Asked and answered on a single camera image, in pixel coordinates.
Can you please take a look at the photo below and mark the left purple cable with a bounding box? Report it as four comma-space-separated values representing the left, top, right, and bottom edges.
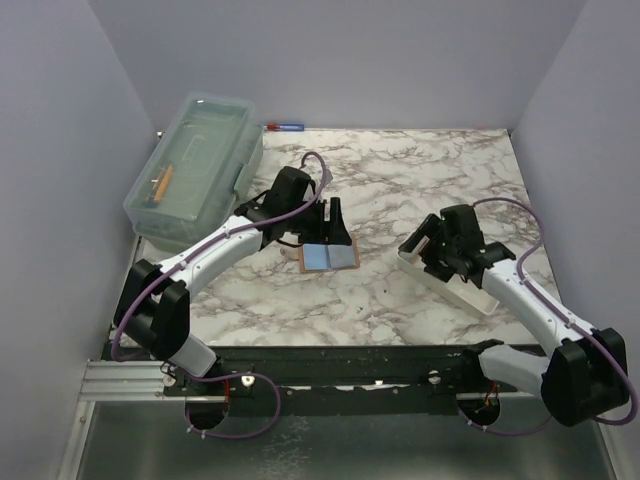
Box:
110, 151, 334, 441

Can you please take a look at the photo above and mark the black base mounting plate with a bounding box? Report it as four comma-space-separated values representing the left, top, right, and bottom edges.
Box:
102, 344, 521, 417

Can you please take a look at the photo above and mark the red blue screwdriver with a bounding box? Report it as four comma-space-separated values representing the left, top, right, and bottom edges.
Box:
264, 123, 305, 132

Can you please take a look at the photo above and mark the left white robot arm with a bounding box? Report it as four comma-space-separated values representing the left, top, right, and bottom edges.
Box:
111, 167, 352, 395

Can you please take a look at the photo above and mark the clear green plastic box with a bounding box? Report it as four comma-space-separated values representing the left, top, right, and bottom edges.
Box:
124, 92, 264, 252

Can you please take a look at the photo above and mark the gold credit card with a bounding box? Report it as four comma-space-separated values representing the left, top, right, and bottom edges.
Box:
417, 237, 430, 255

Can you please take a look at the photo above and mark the purple cable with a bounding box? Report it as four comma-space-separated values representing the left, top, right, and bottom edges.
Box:
110, 151, 334, 441
469, 196, 632, 436

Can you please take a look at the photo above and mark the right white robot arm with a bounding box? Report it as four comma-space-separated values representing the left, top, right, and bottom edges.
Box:
397, 204, 639, 427

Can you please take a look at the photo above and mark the aluminium rail frame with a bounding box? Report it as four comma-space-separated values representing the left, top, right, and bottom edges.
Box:
74, 239, 609, 401

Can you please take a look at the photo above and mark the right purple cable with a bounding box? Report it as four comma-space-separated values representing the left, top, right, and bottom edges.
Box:
469, 196, 632, 436

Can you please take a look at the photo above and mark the white rectangular tray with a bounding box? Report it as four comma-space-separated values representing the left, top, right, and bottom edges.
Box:
396, 250, 499, 319

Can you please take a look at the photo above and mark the orange tool inside box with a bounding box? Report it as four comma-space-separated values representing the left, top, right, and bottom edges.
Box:
144, 165, 174, 206

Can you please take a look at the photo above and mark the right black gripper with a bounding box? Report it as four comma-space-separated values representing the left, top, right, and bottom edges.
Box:
401, 213, 460, 283

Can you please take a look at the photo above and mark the tan leather card holder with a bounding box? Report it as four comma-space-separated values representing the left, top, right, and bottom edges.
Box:
277, 236, 360, 273

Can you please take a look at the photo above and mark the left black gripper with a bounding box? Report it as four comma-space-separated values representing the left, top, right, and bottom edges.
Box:
286, 197, 352, 245

